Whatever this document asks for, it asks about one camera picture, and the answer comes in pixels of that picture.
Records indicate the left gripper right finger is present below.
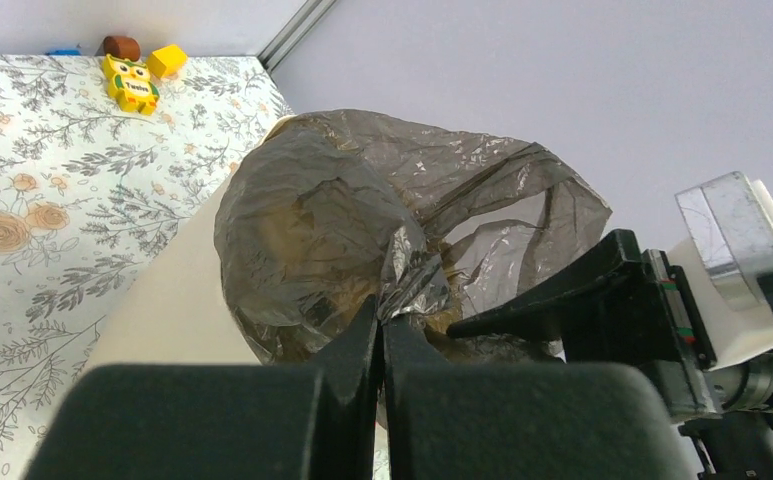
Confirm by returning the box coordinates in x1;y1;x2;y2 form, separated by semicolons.
382;320;687;479

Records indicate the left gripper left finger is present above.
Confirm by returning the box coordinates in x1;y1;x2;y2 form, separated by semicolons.
26;297;380;479

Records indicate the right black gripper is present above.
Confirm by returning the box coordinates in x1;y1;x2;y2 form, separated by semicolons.
446;229;721;423

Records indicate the beige plastic trash bin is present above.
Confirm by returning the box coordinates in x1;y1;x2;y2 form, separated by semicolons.
84;115;295;367

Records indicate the dark trash bag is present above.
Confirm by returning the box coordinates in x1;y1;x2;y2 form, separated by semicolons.
214;110;611;364

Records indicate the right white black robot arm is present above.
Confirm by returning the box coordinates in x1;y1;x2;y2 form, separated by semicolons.
447;229;773;479

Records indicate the floral patterned table mat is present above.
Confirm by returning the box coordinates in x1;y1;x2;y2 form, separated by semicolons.
0;55;290;479

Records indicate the yellow patterned toy block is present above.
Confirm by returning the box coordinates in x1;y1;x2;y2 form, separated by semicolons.
102;54;160;115

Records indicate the small yellow block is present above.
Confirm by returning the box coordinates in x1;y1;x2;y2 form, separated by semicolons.
146;44;188;79

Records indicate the small brown round block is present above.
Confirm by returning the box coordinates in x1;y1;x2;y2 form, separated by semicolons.
99;35;141;61

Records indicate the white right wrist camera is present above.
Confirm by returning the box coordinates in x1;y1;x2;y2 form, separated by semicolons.
668;171;773;370

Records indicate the right aluminium frame post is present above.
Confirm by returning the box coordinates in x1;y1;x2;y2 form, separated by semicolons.
257;0;337;73

